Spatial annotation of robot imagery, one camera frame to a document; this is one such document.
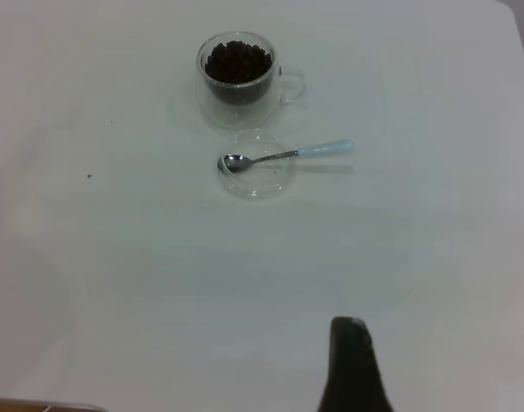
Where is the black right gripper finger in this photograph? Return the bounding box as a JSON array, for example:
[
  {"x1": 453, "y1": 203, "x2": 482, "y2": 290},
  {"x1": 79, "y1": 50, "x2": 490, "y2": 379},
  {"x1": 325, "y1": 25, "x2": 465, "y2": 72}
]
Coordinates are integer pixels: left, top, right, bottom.
[{"x1": 316, "y1": 316, "x2": 395, "y2": 412}]

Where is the metal spoon pale blue handle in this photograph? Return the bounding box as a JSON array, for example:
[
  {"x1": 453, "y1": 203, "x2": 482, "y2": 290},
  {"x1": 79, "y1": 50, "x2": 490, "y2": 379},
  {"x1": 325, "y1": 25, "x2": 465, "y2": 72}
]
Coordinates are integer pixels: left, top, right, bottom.
[{"x1": 216, "y1": 138, "x2": 356, "y2": 175}]

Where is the clear round glass lid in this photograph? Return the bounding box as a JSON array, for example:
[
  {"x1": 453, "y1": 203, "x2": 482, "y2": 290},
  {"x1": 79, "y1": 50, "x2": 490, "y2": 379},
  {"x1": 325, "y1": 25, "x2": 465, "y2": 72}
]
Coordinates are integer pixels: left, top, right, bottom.
[{"x1": 217, "y1": 128, "x2": 298, "y2": 202}]

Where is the pile of coffee beans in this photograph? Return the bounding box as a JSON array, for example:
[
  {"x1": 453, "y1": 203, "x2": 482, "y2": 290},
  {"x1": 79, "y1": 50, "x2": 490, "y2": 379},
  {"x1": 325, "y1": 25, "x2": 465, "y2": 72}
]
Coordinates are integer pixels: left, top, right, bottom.
[{"x1": 204, "y1": 40, "x2": 274, "y2": 106}]

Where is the clear double-wall glass cup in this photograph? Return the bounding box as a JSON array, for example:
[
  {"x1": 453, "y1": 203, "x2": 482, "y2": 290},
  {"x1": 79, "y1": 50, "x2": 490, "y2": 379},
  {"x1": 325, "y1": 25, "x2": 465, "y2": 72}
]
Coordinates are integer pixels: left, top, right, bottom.
[{"x1": 196, "y1": 30, "x2": 309, "y2": 130}]

